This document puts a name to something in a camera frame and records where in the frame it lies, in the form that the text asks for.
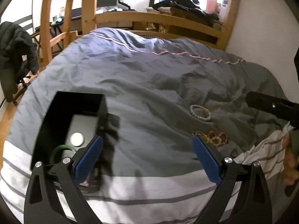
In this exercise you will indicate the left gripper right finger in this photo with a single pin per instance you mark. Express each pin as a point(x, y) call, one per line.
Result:
point(253, 203)

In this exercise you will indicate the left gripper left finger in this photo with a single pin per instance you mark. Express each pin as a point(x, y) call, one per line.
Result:
point(42, 204)

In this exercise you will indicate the green jade bangle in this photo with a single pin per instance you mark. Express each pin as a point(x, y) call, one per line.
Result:
point(58, 149)

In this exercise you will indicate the black jewelry box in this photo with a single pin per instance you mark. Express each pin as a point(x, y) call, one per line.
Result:
point(68, 113)

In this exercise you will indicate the person's right hand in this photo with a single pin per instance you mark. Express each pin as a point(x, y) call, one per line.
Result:
point(290, 174)

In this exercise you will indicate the white round disc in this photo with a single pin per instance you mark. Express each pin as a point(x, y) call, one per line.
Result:
point(77, 139)

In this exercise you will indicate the black office chair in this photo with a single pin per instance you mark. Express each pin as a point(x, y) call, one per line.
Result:
point(23, 85)

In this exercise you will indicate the grey striped duvet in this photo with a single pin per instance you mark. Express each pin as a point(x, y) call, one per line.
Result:
point(158, 92)

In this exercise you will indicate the black clothes pile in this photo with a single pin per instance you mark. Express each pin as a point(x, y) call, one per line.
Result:
point(187, 5)

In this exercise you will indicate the black puffer jacket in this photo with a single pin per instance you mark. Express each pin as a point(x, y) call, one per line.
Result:
point(18, 57)

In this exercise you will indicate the wooden ladder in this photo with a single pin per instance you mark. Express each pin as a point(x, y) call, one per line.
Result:
point(47, 41)

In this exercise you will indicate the wooden bed frame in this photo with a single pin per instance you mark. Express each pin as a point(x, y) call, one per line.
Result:
point(91, 19)

